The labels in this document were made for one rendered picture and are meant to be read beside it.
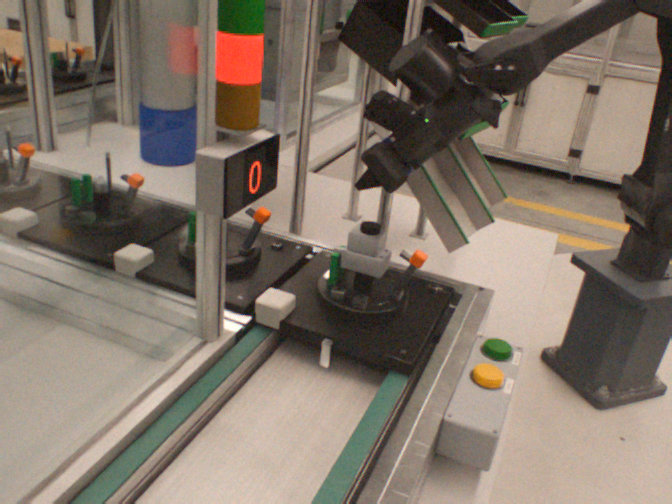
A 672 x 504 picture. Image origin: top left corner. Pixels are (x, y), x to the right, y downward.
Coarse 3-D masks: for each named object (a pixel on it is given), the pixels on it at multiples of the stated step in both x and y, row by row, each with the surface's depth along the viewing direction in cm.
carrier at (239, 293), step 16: (240, 240) 106; (256, 240) 106; (272, 240) 111; (288, 240) 112; (240, 256) 101; (256, 256) 102; (272, 256) 106; (288, 256) 106; (304, 256) 108; (240, 272) 100; (256, 272) 100; (272, 272) 101; (288, 272) 103; (240, 288) 96; (256, 288) 96; (272, 288) 98; (224, 304) 92; (240, 304) 92
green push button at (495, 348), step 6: (486, 342) 89; (492, 342) 89; (498, 342) 89; (504, 342) 89; (486, 348) 88; (492, 348) 88; (498, 348) 88; (504, 348) 88; (510, 348) 88; (486, 354) 88; (492, 354) 87; (498, 354) 87; (504, 354) 87; (510, 354) 88
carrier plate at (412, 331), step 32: (320, 256) 108; (288, 288) 97; (416, 288) 101; (448, 288) 102; (288, 320) 89; (320, 320) 90; (416, 320) 93; (352, 352) 86; (384, 352) 85; (416, 352) 85
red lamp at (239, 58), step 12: (216, 36) 66; (228, 36) 65; (240, 36) 65; (252, 36) 65; (216, 48) 66; (228, 48) 65; (240, 48) 65; (252, 48) 65; (216, 60) 67; (228, 60) 66; (240, 60) 65; (252, 60) 66; (216, 72) 67; (228, 72) 66; (240, 72) 66; (252, 72) 67
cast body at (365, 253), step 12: (360, 228) 91; (372, 228) 90; (348, 240) 91; (360, 240) 90; (372, 240) 89; (384, 240) 92; (348, 252) 92; (360, 252) 91; (372, 252) 90; (384, 252) 92; (348, 264) 92; (360, 264) 91; (372, 264) 91; (384, 264) 91; (372, 276) 92
